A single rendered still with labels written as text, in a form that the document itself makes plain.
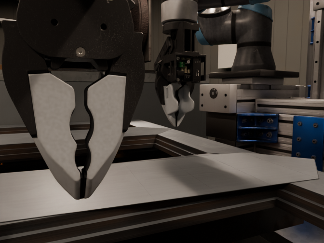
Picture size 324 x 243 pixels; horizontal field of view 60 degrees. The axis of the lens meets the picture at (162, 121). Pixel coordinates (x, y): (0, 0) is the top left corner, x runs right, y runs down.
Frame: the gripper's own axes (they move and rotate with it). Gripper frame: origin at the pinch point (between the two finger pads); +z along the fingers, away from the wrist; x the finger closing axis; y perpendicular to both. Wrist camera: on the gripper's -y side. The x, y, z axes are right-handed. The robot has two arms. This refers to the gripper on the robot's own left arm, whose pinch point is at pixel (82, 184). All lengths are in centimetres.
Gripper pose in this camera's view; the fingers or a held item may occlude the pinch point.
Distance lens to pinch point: 21.0
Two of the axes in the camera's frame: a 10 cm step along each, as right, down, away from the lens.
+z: 0.0, 9.9, 1.1
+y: -4.0, -1.0, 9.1
